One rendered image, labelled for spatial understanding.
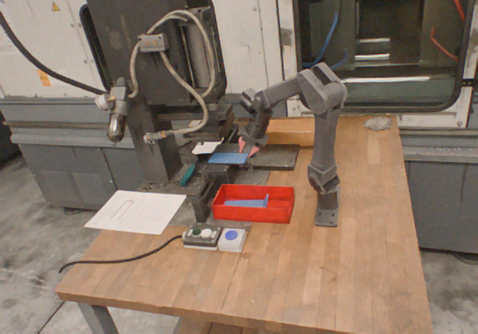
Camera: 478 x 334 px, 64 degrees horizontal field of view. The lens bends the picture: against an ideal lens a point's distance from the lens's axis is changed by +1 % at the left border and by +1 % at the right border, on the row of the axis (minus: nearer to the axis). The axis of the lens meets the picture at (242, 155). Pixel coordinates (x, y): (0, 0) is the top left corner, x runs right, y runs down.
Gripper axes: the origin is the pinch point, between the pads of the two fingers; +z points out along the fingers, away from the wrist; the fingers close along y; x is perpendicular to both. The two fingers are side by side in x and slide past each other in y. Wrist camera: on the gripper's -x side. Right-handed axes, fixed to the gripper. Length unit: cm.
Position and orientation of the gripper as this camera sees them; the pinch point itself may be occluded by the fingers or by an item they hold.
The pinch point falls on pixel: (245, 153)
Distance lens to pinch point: 139.3
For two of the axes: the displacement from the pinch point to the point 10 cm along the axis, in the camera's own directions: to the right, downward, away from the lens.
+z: -3.5, 7.5, 5.6
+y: -9.0, -4.3, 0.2
